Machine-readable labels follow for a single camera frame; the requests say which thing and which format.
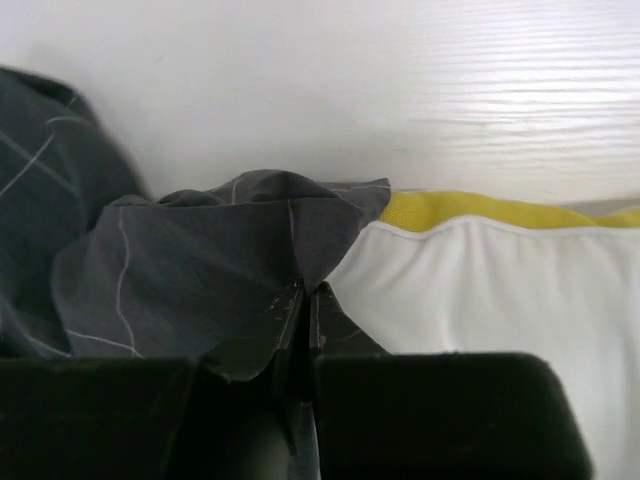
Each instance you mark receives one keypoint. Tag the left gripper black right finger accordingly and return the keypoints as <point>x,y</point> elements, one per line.
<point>435,416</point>

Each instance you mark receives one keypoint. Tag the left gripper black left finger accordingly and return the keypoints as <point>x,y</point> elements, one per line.
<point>230,414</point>

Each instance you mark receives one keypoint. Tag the white pillow with yellow band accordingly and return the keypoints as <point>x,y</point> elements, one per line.
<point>454,271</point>

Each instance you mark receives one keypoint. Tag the dark grey checked pillowcase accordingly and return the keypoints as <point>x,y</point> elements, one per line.
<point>92,268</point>

